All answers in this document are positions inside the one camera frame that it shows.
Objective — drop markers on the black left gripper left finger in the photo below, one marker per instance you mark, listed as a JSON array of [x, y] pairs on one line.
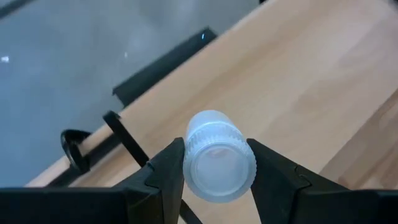
[[155, 193]]

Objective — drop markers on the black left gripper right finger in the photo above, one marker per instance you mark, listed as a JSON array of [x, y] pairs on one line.
[[280, 193]]

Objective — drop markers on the white plastic medicine bottle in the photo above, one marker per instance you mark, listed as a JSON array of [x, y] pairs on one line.
[[219, 168]]

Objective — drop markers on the wooden shelf black metal legs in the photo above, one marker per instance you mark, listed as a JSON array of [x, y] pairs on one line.
[[280, 77]]

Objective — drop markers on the black aluminium table frame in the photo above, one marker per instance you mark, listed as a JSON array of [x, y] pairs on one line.
[[161, 65]]

